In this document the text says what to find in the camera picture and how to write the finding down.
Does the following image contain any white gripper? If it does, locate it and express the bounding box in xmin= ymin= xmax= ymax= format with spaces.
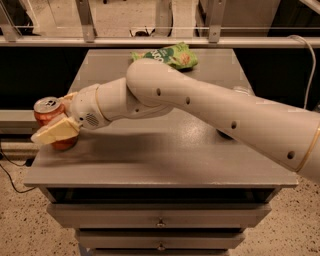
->
xmin=31 ymin=84 xmax=110 ymax=145

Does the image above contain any red Coca-Cola can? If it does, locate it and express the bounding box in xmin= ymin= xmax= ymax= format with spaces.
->
xmin=34 ymin=97 xmax=77 ymax=151

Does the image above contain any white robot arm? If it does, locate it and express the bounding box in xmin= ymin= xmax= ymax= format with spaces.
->
xmin=31 ymin=58 xmax=320 ymax=182

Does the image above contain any green rice chip bag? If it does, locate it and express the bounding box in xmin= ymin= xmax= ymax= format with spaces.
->
xmin=131 ymin=42 xmax=198 ymax=70

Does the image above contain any top grey drawer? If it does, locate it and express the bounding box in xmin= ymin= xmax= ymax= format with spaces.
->
xmin=47 ymin=204 xmax=271 ymax=229

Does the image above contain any grey drawer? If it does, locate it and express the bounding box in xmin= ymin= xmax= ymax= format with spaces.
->
xmin=76 ymin=229 xmax=245 ymax=249
xmin=47 ymin=204 xmax=271 ymax=229

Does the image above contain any grey drawer cabinet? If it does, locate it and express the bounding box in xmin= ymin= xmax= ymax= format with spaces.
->
xmin=23 ymin=48 xmax=299 ymax=256

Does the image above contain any lower grey drawer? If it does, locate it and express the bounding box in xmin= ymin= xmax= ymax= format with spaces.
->
xmin=76 ymin=229 xmax=245 ymax=249

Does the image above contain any top drawer metal knob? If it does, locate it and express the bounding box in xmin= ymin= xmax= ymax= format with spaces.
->
xmin=156 ymin=218 xmax=166 ymax=228

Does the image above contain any drawer metal knob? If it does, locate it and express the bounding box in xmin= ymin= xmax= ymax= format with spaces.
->
xmin=157 ymin=243 xmax=166 ymax=251
xmin=156 ymin=218 xmax=166 ymax=228

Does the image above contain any lower drawer metal knob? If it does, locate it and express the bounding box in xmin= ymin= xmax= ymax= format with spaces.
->
xmin=157 ymin=243 xmax=166 ymax=251

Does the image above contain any black floor cable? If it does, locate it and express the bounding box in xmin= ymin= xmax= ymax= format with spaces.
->
xmin=0 ymin=139 xmax=38 ymax=195

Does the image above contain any metal window rail frame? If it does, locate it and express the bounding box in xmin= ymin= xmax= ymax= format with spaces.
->
xmin=0 ymin=0 xmax=320 ymax=49

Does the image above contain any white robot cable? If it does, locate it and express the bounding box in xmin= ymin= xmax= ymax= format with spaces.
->
xmin=287 ymin=34 xmax=317 ymax=110

